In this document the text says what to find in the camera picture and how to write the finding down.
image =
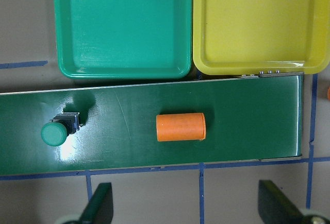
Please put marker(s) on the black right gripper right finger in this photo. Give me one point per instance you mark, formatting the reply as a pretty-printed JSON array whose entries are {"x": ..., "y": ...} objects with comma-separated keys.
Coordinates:
[{"x": 275, "y": 207}]

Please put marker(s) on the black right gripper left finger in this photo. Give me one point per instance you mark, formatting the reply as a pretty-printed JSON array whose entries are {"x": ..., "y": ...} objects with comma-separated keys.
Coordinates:
[{"x": 100, "y": 207}]

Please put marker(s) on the green push button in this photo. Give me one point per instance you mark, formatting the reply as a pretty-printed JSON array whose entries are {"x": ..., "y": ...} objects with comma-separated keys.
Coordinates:
[{"x": 55, "y": 132}]

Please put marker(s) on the plain orange cylinder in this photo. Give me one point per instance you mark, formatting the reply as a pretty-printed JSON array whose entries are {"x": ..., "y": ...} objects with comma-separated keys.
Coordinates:
[{"x": 180, "y": 127}]

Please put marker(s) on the orange cylinder with white numbers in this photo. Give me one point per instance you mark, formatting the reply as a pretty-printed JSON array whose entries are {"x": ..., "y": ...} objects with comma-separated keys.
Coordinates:
[{"x": 328, "y": 93}]

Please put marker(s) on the green conveyor belt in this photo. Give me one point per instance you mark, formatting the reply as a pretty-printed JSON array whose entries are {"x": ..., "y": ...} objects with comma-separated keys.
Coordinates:
[{"x": 246, "y": 119}]

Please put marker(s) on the green tray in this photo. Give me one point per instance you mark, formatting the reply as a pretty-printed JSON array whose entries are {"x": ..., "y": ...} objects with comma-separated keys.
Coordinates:
[{"x": 123, "y": 39}]

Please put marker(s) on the yellow tray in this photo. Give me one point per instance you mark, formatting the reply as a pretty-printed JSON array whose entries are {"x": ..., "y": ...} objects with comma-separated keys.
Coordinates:
[{"x": 236, "y": 37}]

